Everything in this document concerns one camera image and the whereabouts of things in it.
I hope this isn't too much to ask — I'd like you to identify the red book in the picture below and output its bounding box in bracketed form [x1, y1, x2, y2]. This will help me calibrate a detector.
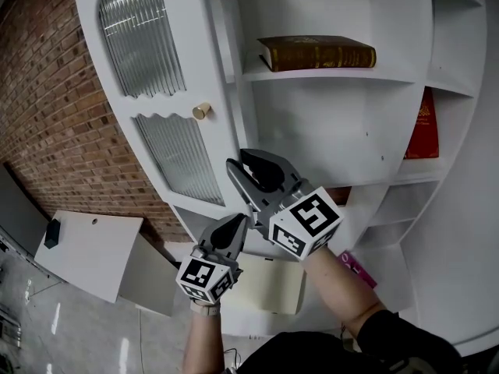
[402, 86, 441, 161]

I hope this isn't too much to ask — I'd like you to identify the person's black shirt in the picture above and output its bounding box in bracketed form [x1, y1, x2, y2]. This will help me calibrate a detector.
[235, 308, 466, 374]

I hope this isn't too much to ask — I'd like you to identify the gold door knob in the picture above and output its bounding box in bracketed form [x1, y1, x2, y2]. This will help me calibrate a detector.
[191, 100, 212, 122]

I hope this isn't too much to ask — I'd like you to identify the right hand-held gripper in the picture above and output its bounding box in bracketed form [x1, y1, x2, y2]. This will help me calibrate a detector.
[225, 148, 345, 263]

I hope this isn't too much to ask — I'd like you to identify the white wall cabinet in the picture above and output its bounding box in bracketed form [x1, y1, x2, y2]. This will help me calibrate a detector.
[170, 0, 489, 339]

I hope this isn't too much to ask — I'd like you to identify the white cabinet ribbed glass door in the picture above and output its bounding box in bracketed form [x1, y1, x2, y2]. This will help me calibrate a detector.
[72, 0, 243, 210]

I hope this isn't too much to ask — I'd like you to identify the person's left forearm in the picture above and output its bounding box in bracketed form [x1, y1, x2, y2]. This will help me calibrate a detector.
[181, 312, 227, 374]

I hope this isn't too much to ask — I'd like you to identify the brown gold-trimmed book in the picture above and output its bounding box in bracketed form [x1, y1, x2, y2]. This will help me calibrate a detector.
[256, 34, 378, 73]

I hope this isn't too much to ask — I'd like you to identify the beige wristband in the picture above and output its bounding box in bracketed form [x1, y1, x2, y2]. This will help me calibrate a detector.
[189, 298, 222, 318]

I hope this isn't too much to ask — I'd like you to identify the grey metal rack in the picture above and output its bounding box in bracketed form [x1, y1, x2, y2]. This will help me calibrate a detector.
[0, 305, 23, 353]

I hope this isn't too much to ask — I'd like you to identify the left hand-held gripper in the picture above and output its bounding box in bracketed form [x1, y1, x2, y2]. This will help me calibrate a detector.
[175, 212, 251, 306]

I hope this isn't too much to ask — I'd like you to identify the person's right forearm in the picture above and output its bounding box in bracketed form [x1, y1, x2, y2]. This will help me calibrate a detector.
[301, 242, 388, 341]

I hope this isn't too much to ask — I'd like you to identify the grey tall locker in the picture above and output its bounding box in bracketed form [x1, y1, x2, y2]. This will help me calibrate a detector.
[0, 163, 49, 258]

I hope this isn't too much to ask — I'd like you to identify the white low table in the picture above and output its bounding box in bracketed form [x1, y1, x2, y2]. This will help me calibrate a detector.
[33, 209, 181, 319]

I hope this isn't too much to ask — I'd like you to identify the small black box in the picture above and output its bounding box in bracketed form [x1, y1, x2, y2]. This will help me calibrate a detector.
[43, 218, 62, 250]

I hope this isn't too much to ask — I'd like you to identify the pink book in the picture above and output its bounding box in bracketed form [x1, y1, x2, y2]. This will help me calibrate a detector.
[336, 249, 379, 291]

